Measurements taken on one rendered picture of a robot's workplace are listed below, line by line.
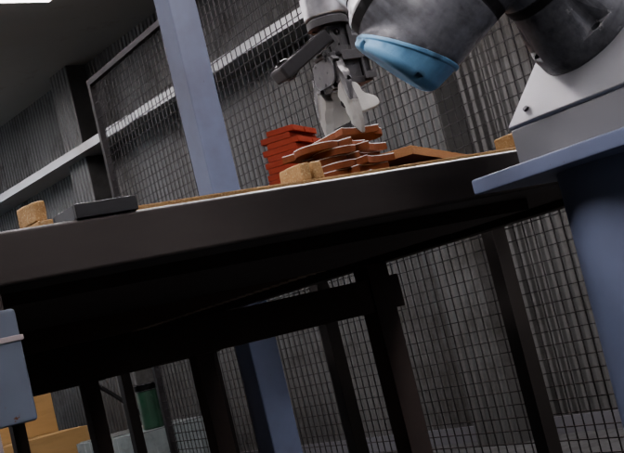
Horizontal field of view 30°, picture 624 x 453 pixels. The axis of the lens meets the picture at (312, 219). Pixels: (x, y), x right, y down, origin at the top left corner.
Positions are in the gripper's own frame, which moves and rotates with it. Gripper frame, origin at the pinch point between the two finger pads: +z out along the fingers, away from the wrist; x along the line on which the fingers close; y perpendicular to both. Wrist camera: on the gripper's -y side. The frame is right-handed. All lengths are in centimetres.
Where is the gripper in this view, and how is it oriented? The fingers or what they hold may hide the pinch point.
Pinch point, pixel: (343, 136)
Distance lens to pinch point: 194.4
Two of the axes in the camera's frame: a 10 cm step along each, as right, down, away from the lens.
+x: -4.3, 1.8, 8.8
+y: 8.7, -1.6, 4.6
